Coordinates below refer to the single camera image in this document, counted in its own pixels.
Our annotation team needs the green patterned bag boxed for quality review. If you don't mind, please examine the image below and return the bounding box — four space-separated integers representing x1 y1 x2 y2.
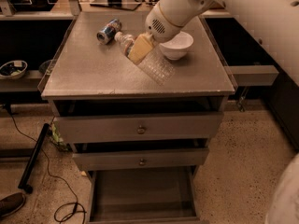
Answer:
50 123 71 152

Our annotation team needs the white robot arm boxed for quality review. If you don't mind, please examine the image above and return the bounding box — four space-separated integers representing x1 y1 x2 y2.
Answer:
133 0 299 85

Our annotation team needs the grey top drawer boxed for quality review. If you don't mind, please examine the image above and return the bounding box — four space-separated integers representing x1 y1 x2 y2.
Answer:
54 112 223 144

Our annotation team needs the grey open bottom drawer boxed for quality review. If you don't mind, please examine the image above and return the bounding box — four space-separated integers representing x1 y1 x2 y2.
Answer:
86 167 208 224

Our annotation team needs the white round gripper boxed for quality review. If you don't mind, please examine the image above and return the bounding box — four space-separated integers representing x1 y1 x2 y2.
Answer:
128 2 183 64

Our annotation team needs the black floor cable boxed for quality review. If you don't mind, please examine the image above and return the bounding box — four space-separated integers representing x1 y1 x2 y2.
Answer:
2 104 87 224

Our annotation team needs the black monitor stand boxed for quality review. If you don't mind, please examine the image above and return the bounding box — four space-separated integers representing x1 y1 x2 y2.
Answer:
90 0 141 11

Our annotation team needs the dark shoe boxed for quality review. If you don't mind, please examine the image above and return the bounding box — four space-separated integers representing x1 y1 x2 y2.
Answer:
0 192 26 217

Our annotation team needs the grey three-drawer cabinet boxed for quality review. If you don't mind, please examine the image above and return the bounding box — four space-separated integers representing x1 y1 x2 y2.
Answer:
37 10 239 224

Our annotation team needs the clear plastic water bottle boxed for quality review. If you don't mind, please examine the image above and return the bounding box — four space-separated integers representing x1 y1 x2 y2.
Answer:
114 32 175 85

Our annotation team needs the grey middle drawer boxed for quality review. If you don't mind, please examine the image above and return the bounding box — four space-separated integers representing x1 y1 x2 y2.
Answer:
73 148 208 171

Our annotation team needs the bowl with dark contents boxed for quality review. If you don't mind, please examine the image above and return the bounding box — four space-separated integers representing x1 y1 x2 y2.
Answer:
0 60 28 79

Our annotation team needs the black bar on floor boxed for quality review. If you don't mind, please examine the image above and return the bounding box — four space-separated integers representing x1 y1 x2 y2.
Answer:
18 123 50 194

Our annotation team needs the blue silver soda can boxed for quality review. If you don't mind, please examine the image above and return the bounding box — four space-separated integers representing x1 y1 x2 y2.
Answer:
96 19 121 45

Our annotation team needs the white ceramic bowl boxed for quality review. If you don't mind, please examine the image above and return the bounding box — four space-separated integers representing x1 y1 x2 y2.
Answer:
159 32 193 61

